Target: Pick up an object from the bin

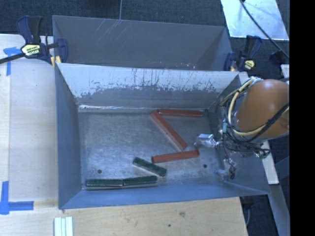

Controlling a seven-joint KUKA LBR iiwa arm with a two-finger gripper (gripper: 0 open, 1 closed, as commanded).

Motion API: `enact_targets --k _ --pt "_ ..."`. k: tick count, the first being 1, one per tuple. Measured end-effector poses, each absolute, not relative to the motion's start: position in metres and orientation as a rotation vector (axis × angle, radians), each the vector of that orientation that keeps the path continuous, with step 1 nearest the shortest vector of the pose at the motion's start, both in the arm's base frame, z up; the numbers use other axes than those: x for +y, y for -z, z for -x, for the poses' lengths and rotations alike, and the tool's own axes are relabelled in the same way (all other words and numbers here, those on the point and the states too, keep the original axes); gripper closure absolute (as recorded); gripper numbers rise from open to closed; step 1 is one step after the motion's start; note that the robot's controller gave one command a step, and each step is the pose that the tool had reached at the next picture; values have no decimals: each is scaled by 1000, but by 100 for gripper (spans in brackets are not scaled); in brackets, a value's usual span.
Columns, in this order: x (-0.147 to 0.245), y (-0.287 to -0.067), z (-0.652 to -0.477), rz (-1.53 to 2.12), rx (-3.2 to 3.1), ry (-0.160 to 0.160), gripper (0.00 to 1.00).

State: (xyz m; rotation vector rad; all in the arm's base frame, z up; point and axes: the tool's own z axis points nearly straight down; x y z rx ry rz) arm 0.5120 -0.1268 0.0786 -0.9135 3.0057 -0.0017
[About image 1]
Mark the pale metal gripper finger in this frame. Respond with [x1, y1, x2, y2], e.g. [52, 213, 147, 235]
[216, 156, 237, 182]
[195, 133, 222, 149]

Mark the grey metal bin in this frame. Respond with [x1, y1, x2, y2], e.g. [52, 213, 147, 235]
[52, 15, 272, 210]

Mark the pale wood flat board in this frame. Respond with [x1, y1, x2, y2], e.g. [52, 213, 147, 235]
[8, 34, 60, 203]

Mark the red-brown flat block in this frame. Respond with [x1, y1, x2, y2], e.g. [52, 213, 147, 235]
[157, 108, 204, 118]
[151, 149, 200, 164]
[150, 110, 189, 151]

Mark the dark green flat block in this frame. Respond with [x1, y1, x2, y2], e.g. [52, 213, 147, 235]
[132, 156, 168, 177]
[85, 178, 124, 190]
[122, 175, 158, 188]

